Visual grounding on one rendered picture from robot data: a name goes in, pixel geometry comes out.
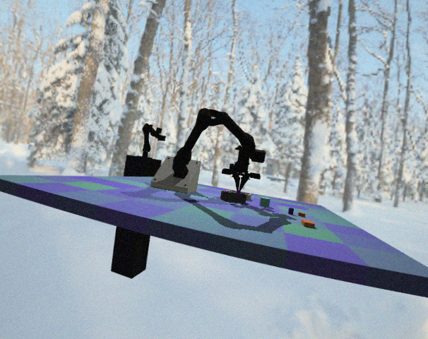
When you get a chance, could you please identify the orange block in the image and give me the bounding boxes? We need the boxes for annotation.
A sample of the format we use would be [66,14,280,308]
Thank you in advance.
[301,219,315,228]

